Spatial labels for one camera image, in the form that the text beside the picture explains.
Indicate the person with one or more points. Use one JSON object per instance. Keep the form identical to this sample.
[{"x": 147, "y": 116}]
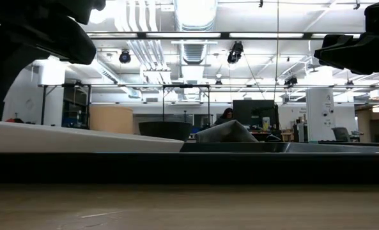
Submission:
[{"x": 226, "y": 116}]

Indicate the black computer monitor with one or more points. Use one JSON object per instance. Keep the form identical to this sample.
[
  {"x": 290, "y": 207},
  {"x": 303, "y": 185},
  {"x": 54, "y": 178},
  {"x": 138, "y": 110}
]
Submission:
[{"x": 253, "y": 113}]

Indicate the grey cloth napkin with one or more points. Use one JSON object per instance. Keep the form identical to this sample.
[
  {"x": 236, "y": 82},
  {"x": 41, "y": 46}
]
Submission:
[{"x": 224, "y": 134}]

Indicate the black round bowl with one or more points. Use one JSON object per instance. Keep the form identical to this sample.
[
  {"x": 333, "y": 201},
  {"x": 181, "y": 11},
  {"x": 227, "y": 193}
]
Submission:
[{"x": 165, "y": 131}]

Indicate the silver ceiling air duct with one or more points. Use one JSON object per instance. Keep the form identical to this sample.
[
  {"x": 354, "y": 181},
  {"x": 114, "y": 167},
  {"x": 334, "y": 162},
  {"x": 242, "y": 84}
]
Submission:
[{"x": 194, "y": 16}]

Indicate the white round plate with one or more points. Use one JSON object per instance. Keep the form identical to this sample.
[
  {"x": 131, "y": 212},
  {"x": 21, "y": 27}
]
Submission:
[{"x": 80, "y": 140}]

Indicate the beige cardboard drum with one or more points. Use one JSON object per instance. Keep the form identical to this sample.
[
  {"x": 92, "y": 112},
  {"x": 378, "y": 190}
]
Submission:
[{"x": 111, "y": 119}]

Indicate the black ceiling spotlight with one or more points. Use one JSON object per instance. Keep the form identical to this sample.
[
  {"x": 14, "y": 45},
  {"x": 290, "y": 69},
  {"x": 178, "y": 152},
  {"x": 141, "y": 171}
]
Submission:
[
  {"x": 290, "y": 80},
  {"x": 124, "y": 57},
  {"x": 235, "y": 52}
]

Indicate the black aluminium table frame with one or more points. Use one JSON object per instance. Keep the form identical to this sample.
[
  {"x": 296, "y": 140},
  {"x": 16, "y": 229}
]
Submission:
[{"x": 224, "y": 35}]

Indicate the dark storage rack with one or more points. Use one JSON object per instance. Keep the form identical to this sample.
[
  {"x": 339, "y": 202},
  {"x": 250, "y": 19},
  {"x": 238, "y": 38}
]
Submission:
[{"x": 75, "y": 108}]

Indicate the grey office chair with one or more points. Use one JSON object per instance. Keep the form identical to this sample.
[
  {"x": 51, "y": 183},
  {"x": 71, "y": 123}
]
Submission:
[{"x": 341, "y": 134}]

